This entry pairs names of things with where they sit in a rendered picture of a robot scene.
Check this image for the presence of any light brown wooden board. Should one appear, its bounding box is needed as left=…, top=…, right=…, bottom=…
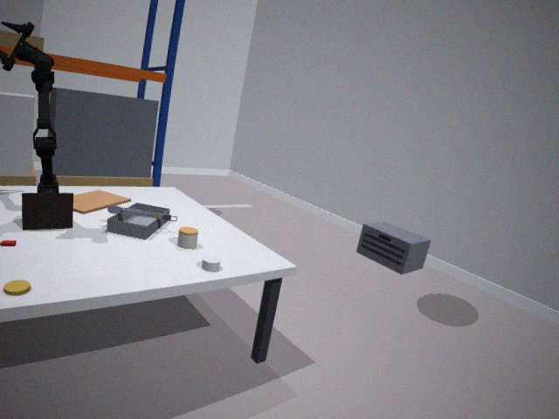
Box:
left=73, top=189, right=131, bottom=215

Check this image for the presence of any grey cylindrical jar with tan lid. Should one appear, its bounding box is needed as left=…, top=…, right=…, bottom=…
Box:
left=177, top=227, right=198, bottom=249

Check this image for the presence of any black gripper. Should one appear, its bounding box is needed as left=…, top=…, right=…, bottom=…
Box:
left=0, top=21, right=41, bottom=72

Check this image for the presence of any short grey cylinder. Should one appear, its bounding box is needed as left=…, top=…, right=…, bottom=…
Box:
left=202, top=255, right=221, bottom=271

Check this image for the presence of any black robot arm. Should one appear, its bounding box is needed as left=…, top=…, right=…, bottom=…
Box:
left=31, top=51, right=59, bottom=193

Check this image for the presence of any tan round flat disc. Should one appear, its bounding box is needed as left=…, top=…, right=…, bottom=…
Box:
left=3, top=280, right=31, bottom=296

